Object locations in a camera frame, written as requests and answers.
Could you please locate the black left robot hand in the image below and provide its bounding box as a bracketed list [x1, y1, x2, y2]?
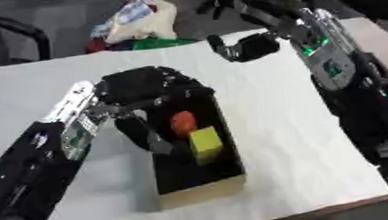
[90, 60, 223, 162]

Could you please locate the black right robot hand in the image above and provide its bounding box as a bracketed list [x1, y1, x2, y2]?
[194, 0, 313, 67]

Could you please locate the cardboard box with black inside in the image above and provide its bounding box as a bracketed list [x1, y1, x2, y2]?
[142, 87, 251, 212]

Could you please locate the cream bag with colourful items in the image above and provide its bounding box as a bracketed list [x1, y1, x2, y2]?
[80, 0, 197, 55]

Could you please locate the red toy fruit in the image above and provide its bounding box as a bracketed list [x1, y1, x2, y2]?
[167, 109, 200, 140]

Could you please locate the yellow block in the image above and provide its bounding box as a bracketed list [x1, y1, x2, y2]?
[187, 125, 227, 168]

